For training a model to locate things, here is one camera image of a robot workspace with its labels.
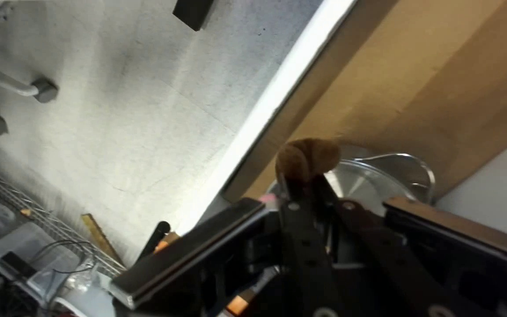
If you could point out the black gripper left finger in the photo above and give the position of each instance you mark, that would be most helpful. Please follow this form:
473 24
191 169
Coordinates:
156 271

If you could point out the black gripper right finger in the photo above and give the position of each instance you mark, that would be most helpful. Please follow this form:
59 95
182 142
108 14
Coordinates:
453 225

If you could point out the brown white plush toy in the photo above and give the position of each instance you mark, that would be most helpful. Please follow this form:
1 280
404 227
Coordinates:
302 160

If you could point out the steel pot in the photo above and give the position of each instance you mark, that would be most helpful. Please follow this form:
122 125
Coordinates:
372 179

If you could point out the wooden counter cabinet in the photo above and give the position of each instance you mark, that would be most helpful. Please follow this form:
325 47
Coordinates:
418 75

